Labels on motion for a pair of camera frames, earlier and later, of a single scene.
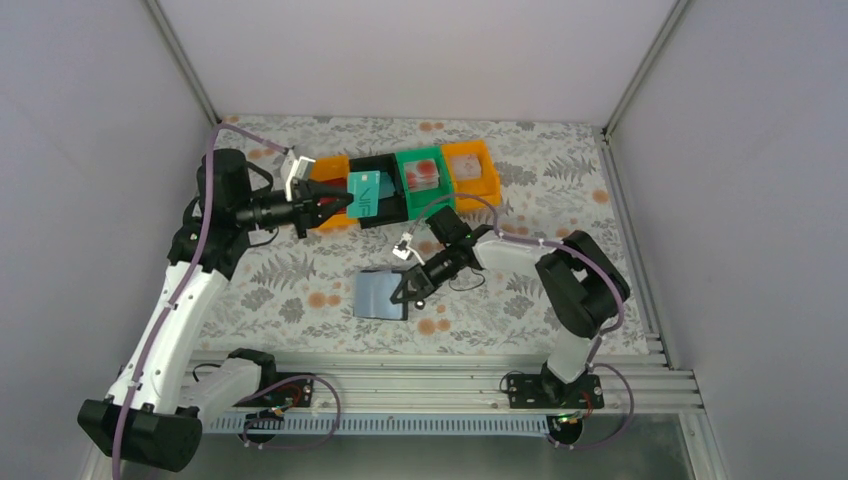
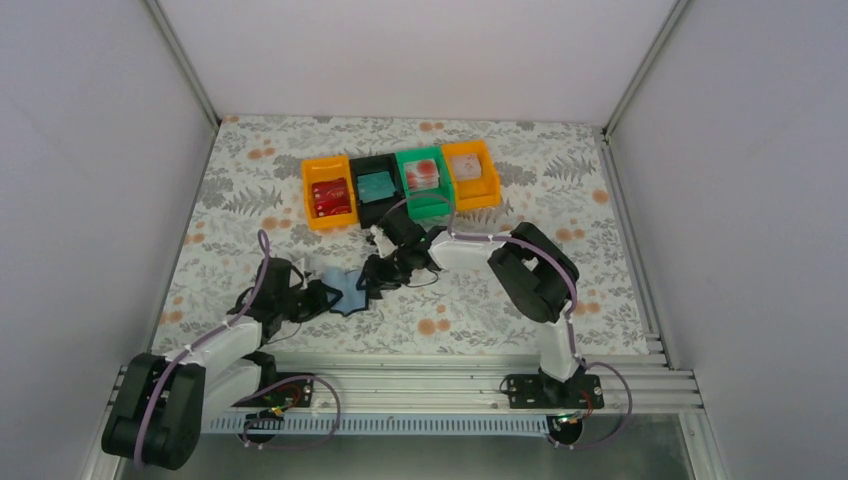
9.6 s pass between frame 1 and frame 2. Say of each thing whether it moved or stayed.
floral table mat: stayed
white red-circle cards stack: stayed
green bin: stayed
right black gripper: moved
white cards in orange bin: stayed
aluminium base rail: stayed
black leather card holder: moved
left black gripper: moved
